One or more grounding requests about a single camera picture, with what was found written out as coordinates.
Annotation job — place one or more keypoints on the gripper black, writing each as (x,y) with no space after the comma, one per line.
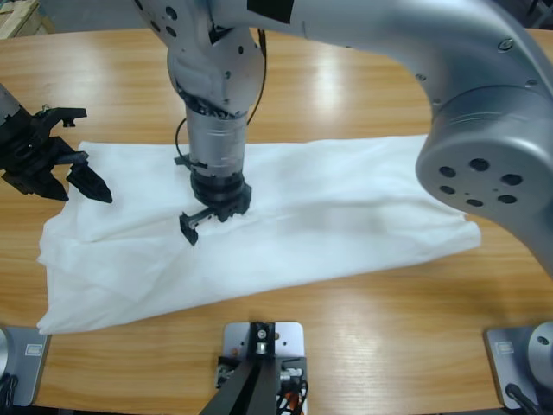
(30,147)
(224,194)

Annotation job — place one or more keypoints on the white t-shirt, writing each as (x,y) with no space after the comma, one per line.
(302,225)

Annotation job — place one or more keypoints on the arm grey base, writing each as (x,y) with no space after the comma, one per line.
(26,367)
(505,367)

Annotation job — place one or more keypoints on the white mounting block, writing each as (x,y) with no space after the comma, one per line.
(291,335)

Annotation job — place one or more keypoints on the silver metal clamp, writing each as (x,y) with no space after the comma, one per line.
(291,375)
(222,374)

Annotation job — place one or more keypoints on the stacked wooden boards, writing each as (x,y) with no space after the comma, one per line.
(17,17)

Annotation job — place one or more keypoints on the dark camera post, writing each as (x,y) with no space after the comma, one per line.
(242,393)

